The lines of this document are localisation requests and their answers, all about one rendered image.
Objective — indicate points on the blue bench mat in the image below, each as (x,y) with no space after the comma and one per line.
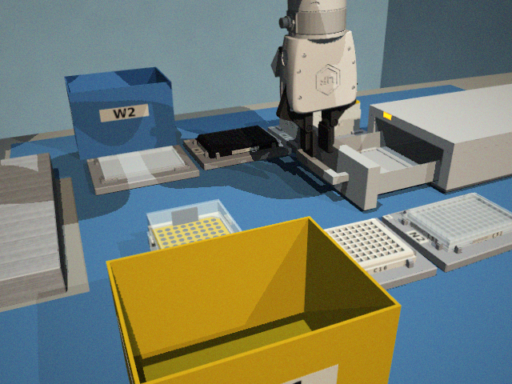
(454,327)

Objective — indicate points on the yellow open-top bin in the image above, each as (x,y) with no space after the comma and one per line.
(286,296)

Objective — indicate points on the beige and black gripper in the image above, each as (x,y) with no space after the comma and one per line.
(322,73)

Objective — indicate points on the blue open-top bin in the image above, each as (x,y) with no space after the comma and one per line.
(136,115)

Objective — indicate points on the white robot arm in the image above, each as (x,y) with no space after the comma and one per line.
(311,17)

